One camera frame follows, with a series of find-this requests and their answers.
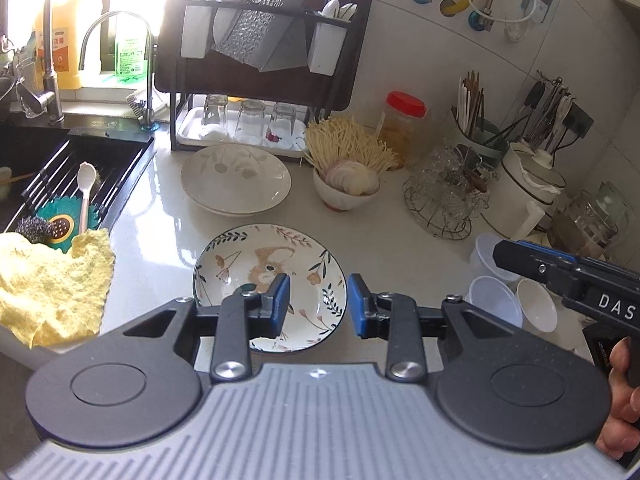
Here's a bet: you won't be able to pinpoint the chrome curved faucet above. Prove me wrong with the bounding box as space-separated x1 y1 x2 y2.
79 10 157 131

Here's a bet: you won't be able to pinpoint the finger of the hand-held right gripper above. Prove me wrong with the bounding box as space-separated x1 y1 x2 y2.
492 241 549 281
516 241 579 263

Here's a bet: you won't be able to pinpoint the hammered steel cleaver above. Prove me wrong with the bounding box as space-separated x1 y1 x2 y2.
212 0 321 73

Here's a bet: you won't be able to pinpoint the white utensil caddy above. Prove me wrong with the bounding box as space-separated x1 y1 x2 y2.
180 5 216 59
307 20 348 77

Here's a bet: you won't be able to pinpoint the wall socket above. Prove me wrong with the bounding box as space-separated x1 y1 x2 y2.
565 102 596 137

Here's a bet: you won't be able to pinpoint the set of patterned glass cups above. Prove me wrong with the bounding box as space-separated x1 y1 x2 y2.
405 144 493 233

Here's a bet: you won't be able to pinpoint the purple onion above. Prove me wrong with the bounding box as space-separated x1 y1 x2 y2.
325 159 380 196

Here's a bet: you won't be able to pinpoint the sink drain rack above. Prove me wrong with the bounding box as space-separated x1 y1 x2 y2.
20 137 151 223

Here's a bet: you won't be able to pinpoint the green label bottle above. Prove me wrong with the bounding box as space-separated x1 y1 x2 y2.
114 25 151 81

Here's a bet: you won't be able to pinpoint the yellow detergent bottle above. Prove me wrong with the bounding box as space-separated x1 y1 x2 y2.
34 0 96 91

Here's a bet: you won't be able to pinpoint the translucent plastic bowl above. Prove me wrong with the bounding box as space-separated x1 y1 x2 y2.
467 276 523 328
470 233 506 277

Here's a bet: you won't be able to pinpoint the glass kettle with cream base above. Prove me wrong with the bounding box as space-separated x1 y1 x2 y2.
547 182 636 261

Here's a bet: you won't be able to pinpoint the black kitchen sink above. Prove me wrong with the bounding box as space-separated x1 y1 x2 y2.
0 115 156 241

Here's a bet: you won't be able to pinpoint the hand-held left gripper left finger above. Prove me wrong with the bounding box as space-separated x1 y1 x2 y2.
122 274 292 382

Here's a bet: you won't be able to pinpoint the white drip tray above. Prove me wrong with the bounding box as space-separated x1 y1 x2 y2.
177 105 308 153

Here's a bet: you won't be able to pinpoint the bundle of dry noodles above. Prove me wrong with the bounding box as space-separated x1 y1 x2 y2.
302 117 401 173

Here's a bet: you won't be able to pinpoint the white ceramic bowl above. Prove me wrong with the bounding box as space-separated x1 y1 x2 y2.
516 278 558 333

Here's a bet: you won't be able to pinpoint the floral patterned ceramic plate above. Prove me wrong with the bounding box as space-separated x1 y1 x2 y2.
193 224 347 353

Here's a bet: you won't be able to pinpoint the hanging metal utensils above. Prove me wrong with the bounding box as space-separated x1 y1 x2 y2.
520 71 576 153

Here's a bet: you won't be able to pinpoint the white electric pot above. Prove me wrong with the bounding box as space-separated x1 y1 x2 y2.
482 142 567 241

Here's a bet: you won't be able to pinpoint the bundle of chopsticks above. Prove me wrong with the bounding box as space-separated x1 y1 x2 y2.
457 71 486 138

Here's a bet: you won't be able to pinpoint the wire cup rack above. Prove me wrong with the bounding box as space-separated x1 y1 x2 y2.
402 152 493 239

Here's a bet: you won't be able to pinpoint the yellow dish cloth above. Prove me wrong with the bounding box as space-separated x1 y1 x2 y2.
0 230 116 349

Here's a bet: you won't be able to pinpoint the clear drinking glass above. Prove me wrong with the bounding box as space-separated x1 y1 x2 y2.
234 99 266 145
267 102 296 148
200 94 229 141

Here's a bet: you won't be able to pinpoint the small ceramic bowl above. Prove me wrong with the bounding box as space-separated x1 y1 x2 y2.
313 165 381 212

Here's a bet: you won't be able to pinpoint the white spoons in caddy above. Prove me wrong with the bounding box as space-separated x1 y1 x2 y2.
320 0 358 23

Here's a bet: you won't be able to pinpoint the green chopstick holder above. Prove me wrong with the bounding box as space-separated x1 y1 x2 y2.
451 110 508 171

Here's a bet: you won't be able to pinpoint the teal sunflower scrubber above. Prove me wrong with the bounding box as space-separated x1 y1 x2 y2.
35 199 92 253

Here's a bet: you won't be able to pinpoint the white leaf print plate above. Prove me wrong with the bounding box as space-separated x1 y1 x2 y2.
180 144 292 215

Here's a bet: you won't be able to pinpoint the steel wool scourer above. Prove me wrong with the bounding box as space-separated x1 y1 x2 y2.
15 216 57 246

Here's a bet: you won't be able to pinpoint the clear wall suction dish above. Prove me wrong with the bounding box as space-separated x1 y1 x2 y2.
502 0 552 43

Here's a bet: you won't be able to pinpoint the person's right hand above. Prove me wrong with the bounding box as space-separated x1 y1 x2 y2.
596 337 640 461

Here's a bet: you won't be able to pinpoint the black metal dish rack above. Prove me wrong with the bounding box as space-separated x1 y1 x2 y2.
154 0 373 153

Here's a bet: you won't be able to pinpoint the dark tall faucet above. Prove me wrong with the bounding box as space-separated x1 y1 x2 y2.
0 0 65 126

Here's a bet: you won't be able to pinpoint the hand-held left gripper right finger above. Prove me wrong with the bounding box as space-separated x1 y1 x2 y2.
347 274 521 381

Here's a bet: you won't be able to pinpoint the white spoon pink handle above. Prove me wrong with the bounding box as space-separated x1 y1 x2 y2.
76 161 98 236

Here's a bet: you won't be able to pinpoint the plastic jar with red lid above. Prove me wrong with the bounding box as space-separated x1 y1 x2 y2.
377 91 427 161

